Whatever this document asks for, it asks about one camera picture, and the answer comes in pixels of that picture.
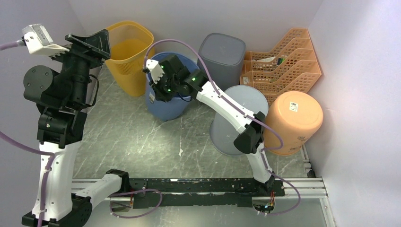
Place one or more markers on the grey smooth plastic bin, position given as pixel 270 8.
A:
pixel 222 133

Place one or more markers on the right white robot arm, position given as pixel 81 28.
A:
pixel 248 124

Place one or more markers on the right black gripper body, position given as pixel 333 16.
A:
pixel 164 88

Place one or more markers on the aluminium frame rail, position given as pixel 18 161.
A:
pixel 309 188

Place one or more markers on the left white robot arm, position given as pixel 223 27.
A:
pixel 61 99

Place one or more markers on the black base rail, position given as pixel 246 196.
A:
pixel 148 197

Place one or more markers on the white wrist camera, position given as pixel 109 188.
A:
pixel 39 42
pixel 155 69

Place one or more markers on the yellow plastic bin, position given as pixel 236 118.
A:
pixel 129 42

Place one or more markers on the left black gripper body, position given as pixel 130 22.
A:
pixel 77 62

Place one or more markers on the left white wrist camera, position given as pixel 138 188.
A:
pixel 39 42

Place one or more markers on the grey mesh waste basket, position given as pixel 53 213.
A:
pixel 223 55

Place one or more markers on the orange plastic bin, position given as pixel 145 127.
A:
pixel 295 117

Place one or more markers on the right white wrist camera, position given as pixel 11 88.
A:
pixel 155 69

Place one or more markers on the blue plastic bin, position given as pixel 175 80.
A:
pixel 175 107

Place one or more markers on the orange plastic file rack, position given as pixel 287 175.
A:
pixel 291 65

